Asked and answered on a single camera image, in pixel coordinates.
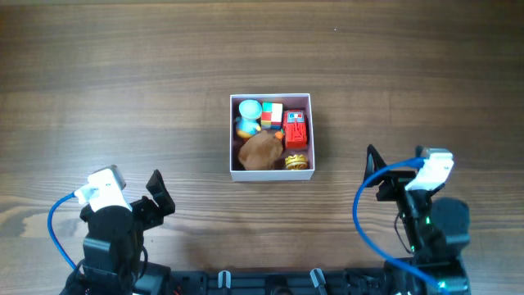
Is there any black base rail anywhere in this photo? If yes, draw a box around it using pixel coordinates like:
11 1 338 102
132 263 436 295

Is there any yellow round wheel toy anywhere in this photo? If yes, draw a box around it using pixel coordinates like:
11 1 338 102
285 154 309 170

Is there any yellow duck toy blue hat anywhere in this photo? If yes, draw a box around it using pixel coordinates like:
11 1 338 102
235 99 262 139

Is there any white box pink inside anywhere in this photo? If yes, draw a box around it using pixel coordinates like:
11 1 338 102
229 93 315 182

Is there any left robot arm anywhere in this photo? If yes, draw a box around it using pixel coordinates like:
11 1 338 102
61 166 175 295

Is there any small orange fruit toy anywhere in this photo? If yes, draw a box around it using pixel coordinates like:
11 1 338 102
274 130 284 141

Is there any colourful puzzle cube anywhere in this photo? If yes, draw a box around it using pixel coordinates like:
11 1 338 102
260 102 283 129

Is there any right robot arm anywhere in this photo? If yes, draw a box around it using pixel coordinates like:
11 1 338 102
360 145 471 294

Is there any brown plush capybara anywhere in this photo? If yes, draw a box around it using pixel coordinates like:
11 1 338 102
237 130 283 170

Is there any red toy truck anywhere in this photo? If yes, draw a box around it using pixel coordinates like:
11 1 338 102
282 110 308 150

